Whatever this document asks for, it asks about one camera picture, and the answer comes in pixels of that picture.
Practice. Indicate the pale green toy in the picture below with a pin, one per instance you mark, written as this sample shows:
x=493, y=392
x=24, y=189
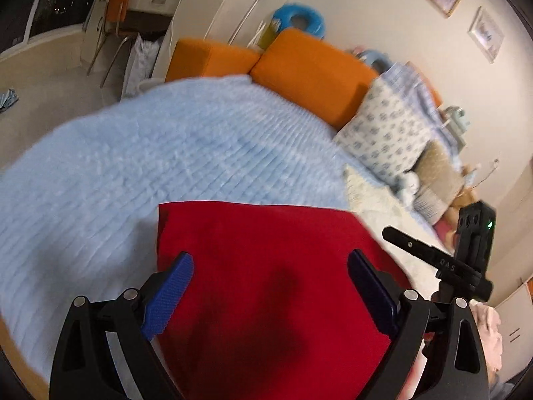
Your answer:
x=456, y=123

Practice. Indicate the white cabinet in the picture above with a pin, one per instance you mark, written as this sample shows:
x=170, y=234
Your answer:
x=516, y=321

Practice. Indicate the small framed picture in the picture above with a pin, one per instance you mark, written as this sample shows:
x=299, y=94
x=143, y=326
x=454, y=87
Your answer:
x=487, y=33

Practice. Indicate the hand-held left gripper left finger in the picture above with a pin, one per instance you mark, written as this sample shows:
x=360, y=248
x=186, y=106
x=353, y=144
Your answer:
x=166, y=296

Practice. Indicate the beige pillow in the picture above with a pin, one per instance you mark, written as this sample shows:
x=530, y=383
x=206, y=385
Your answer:
x=437, y=175

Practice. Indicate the red polo shirt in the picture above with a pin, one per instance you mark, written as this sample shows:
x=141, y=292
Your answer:
x=258, y=258

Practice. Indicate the orange chair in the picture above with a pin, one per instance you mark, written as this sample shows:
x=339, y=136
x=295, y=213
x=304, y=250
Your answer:
x=118, y=2

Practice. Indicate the floral patterned pillow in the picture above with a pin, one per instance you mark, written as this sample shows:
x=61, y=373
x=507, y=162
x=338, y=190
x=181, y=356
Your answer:
x=383, y=133

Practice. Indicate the light blue quilted blanket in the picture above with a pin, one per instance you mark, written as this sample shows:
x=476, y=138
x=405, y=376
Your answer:
x=145, y=146

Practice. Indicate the dark window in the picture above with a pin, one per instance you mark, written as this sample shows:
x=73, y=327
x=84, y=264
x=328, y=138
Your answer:
x=54, y=0

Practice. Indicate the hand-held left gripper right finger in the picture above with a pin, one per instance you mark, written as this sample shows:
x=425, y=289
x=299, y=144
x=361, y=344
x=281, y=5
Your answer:
x=372, y=296

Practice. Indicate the blue checkered cloth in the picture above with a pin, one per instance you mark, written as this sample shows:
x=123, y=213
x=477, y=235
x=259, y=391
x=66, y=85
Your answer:
x=416, y=83

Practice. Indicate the orange cushion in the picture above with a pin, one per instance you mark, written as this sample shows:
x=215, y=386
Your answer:
x=308, y=75
x=208, y=60

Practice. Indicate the wooden bed frame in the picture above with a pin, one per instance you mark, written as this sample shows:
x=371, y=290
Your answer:
x=25, y=366

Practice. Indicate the cream eyelet blanket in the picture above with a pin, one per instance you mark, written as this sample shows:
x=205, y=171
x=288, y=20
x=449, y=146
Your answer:
x=374, y=204

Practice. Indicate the white bag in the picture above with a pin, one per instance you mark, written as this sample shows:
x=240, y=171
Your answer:
x=141, y=58

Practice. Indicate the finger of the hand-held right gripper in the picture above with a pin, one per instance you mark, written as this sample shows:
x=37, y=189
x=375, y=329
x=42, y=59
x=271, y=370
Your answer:
x=412, y=243

